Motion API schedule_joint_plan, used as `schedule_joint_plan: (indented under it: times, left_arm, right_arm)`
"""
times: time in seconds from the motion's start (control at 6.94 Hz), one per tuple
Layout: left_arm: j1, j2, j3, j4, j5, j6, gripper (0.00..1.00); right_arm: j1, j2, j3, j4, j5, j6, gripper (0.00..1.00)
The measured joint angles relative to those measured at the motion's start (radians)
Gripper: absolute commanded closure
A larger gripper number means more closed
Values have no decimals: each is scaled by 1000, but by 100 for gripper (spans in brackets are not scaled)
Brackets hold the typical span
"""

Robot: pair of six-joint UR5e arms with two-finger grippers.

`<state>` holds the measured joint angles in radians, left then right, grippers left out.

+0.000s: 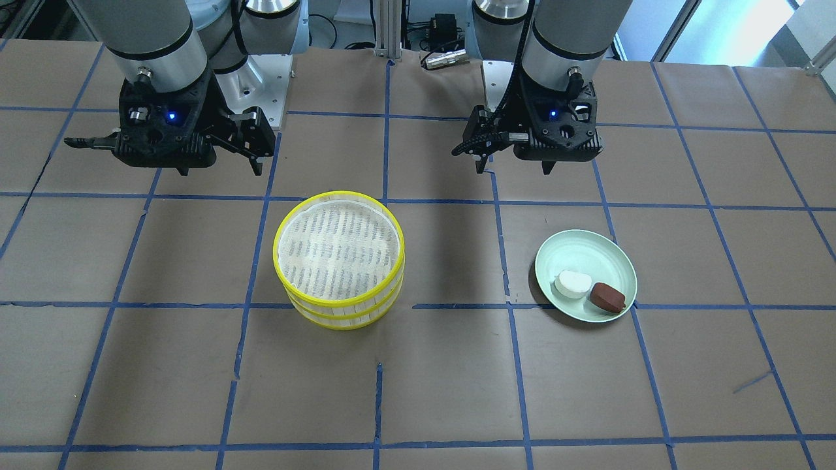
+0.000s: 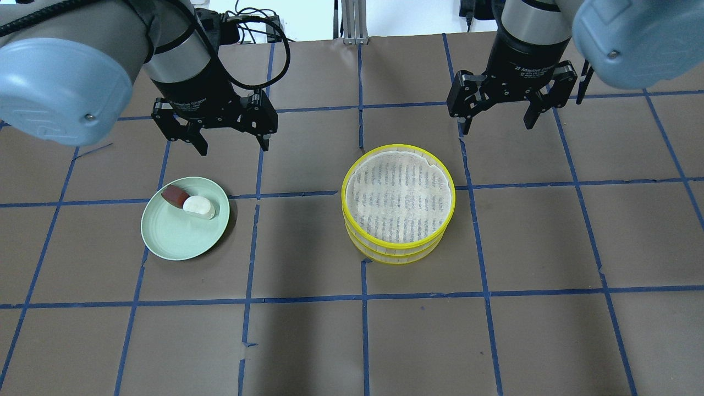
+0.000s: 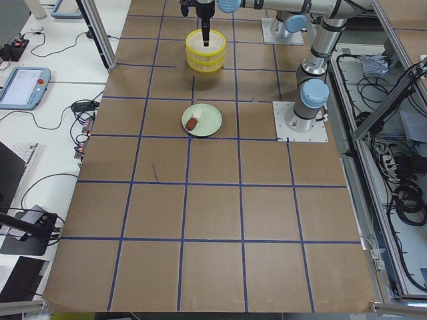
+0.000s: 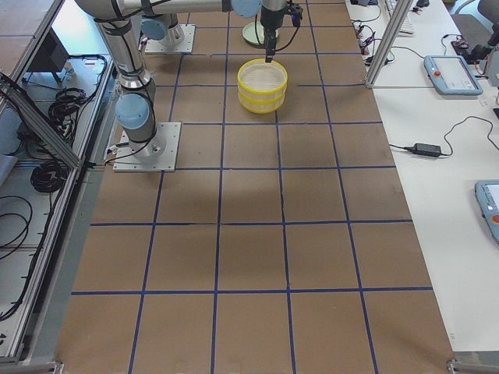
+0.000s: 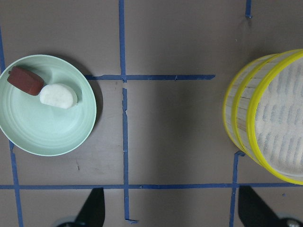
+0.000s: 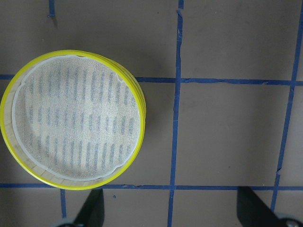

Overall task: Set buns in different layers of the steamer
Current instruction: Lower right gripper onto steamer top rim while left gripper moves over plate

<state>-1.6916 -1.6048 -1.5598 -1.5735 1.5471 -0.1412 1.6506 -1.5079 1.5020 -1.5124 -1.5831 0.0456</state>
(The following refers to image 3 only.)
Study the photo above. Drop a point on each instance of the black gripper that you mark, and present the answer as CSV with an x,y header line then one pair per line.
x,y
204,9

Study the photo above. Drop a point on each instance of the white steamed bun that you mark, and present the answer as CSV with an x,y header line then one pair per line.
x,y
197,114

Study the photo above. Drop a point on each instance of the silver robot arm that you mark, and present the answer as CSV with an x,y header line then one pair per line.
x,y
312,91
293,21

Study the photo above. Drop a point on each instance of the light green plate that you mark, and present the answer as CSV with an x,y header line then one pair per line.
x,y
210,122

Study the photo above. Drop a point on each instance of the brown bun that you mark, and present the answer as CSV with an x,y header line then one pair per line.
x,y
191,124

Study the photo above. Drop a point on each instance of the black power adapter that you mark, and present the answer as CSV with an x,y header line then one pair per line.
x,y
84,106

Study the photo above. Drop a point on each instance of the crumpled white paper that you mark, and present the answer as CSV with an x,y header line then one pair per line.
x,y
373,64

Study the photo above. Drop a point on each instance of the small electronics board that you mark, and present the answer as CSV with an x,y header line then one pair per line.
x,y
19,43

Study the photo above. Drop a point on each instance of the white keyboard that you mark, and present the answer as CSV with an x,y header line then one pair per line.
x,y
27,152

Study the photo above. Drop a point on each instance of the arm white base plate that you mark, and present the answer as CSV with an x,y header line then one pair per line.
x,y
275,32
290,128

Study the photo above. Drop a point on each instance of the aluminium frame post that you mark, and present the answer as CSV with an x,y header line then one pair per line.
x,y
95,26

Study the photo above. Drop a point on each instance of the black camera stand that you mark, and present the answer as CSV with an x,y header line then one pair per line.
x,y
30,230

